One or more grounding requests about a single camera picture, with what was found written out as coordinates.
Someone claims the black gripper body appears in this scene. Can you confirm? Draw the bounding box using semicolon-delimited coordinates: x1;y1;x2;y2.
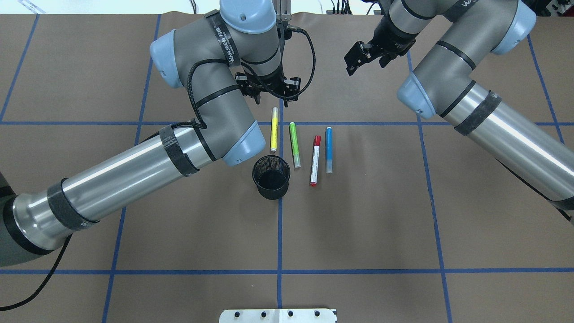
370;18;417;61
244;67;292;96

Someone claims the yellow marker pen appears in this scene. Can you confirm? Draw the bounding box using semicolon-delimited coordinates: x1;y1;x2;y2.
270;107;279;153

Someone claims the green marker pen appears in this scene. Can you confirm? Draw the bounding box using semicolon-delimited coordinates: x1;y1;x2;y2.
289;122;301;168

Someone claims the red white marker pen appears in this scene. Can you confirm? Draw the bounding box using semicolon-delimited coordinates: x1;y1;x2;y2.
309;135;322;187

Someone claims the blue marker pen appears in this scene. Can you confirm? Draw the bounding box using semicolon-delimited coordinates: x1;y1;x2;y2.
325;127;333;174

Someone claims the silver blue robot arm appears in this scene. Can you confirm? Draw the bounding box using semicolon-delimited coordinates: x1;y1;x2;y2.
1;0;283;266
344;0;574;223

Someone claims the black mesh pen cup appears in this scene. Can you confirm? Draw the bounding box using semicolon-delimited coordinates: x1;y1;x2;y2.
252;155;291;200

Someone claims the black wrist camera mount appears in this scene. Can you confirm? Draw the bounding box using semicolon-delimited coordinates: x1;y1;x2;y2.
235;72;301;104

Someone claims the left black braided cable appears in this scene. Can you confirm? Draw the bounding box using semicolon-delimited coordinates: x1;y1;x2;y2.
187;26;317;131

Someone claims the aluminium frame post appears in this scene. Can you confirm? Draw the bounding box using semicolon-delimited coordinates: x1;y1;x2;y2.
272;0;291;22

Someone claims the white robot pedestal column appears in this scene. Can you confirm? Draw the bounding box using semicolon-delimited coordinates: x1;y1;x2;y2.
219;308;338;323

